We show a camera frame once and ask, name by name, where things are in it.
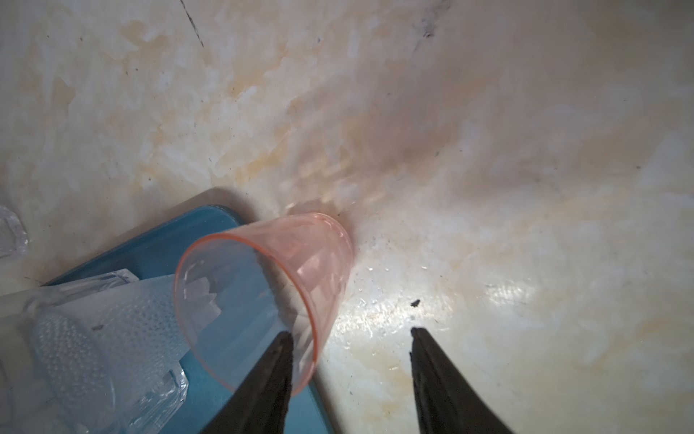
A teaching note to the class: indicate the pink transparent plastic cup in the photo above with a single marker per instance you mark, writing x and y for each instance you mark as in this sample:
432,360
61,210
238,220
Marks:
234,291

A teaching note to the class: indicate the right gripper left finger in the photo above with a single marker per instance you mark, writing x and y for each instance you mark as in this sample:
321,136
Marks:
260,405

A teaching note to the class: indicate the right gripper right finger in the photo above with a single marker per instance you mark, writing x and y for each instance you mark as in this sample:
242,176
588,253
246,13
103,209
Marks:
445,401

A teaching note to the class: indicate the frosted clear plastic cup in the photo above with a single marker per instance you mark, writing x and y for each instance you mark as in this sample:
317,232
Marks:
104,352

